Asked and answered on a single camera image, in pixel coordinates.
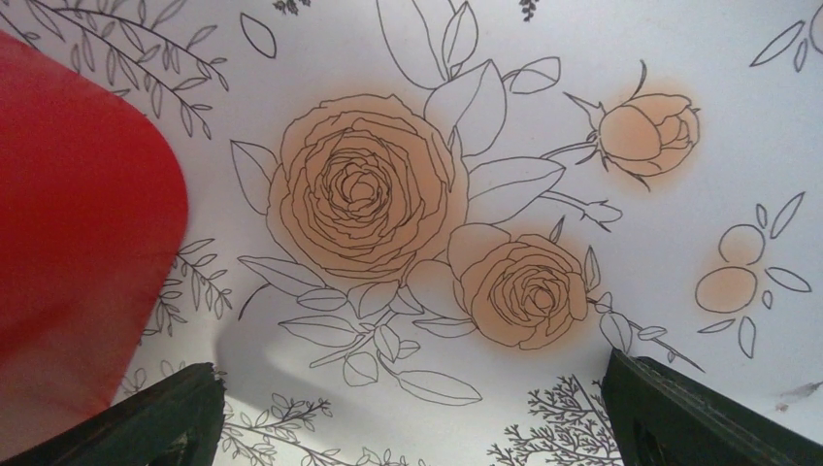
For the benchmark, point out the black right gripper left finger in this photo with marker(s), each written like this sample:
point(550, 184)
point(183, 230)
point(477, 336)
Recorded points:
point(177, 421)

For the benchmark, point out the floral patterned tablecloth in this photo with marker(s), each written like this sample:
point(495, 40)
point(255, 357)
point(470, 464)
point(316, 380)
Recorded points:
point(417, 229)

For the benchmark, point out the red plastic tray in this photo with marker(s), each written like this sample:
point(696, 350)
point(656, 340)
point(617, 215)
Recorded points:
point(93, 211)

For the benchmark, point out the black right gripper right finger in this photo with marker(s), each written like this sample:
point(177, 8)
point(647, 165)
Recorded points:
point(661, 417)

